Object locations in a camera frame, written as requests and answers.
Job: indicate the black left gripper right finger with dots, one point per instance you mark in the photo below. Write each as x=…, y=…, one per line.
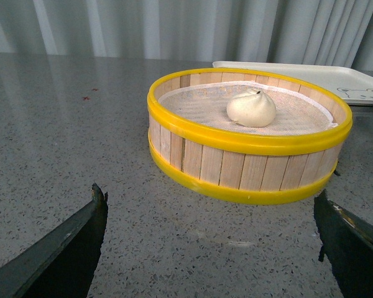
x=347, y=242

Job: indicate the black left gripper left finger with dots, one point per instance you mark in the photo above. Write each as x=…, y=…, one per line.
x=62, y=263

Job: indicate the white steamed bun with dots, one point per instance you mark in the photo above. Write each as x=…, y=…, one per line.
x=251, y=108

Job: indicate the white bear print tray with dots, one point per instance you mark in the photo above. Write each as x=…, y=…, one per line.
x=352, y=86

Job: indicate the yellow rimmed bamboo steamer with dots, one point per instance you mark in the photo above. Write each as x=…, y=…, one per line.
x=242, y=168

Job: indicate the white mesh steamer liner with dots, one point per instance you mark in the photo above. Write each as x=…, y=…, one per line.
x=206, y=104

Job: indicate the grey curtain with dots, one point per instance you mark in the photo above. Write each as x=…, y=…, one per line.
x=336, y=33

